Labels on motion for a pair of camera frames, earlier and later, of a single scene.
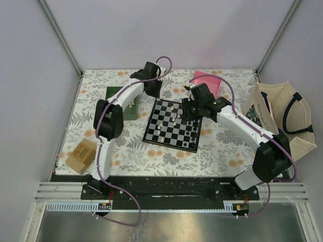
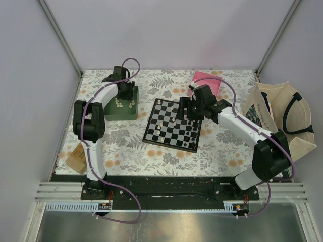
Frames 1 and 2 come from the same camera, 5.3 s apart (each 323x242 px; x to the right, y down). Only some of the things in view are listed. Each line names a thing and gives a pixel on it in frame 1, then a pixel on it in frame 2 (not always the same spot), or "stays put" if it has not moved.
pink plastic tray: [213, 82] stays put
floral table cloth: [222, 149] stays put
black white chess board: [168, 127] stays put
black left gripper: [156, 94] -> [129, 95]
